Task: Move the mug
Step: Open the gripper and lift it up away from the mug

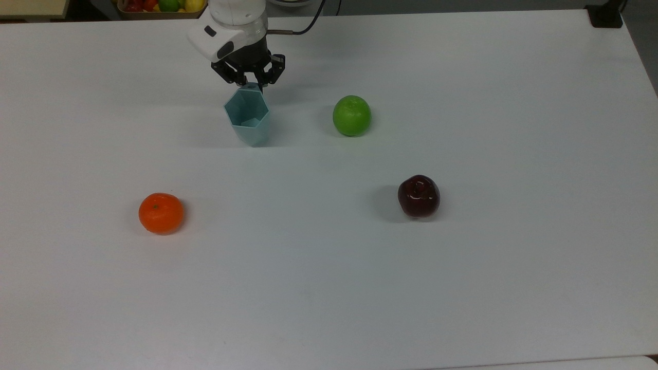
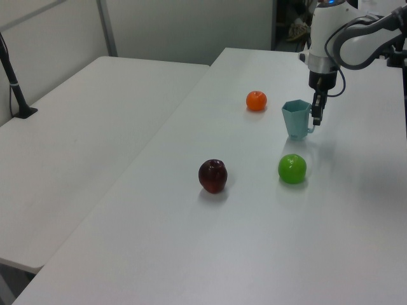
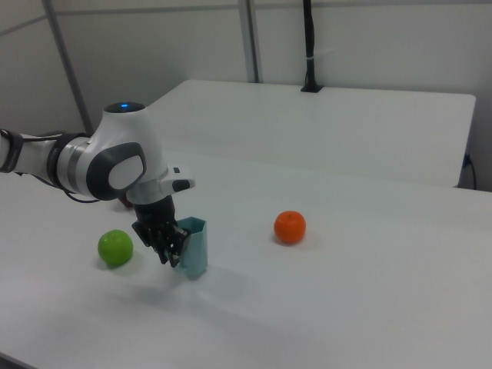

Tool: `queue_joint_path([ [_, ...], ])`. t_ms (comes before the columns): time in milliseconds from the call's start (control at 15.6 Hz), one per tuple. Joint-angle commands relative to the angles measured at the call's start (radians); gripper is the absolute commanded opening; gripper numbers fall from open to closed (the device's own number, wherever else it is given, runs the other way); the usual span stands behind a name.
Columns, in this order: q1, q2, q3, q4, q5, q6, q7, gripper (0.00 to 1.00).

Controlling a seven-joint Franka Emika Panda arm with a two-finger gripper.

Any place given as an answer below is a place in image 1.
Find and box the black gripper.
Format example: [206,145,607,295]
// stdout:
[210,35,286,87]

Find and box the light blue hexagonal mug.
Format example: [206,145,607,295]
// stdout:
[223,82,271,147]

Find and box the fruit basket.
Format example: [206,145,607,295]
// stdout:
[117,0,208,21]

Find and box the green apple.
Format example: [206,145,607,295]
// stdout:
[332,95,372,137]

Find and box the orange mandarin fruit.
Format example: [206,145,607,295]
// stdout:
[138,192,185,235]

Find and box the dark red apple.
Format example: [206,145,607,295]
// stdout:
[397,174,441,218]

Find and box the wooden shelf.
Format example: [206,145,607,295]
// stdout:
[0,0,70,21]

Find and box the black stand base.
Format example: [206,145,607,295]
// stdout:
[586,0,626,29]

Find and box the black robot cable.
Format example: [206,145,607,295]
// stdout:
[267,0,343,36]

